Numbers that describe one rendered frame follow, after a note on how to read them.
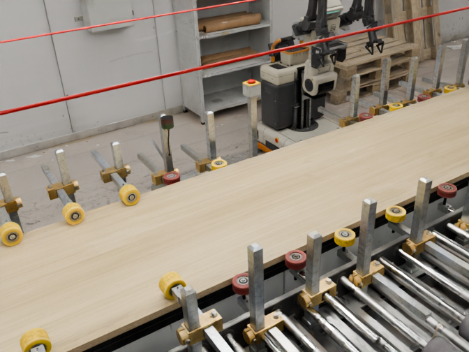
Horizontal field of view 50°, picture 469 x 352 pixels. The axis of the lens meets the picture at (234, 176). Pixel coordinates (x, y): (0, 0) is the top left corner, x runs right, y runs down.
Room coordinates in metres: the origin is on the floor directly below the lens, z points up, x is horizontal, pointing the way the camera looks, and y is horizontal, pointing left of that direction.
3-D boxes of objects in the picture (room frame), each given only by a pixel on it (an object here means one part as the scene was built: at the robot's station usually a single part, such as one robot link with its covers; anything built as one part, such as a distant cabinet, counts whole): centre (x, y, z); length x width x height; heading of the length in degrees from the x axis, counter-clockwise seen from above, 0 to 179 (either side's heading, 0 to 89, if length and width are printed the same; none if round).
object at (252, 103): (2.51, -0.11, 0.93); 0.05 x 0.05 x 0.45; 30
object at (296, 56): (4.14, -0.55, 0.87); 0.23 x 0.15 x 0.11; 120
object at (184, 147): (2.40, 0.17, 0.83); 0.43 x 0.03 x 0.04; 30
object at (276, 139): (4.04, -0.61, 0.16); 0.67 x 0.64 x 0.25; 30
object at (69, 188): (1.99, 0.78, 0.95); 0.14 x 0.06 x 0.05; 120
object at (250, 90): (2.51, -0.11, 1.18); 0.07 x 0.07 x 0.08; 30
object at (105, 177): (2.11, 0.56, 0.95); 0.14 x 0.06 x 0.05; 120
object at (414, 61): (3.14, -1.18, 0.88); 0.04 x 0.04 x 0.48; 30
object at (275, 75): (4.12, -0.56, 0.59); 0.55 x 0.34 x 0.83; 120
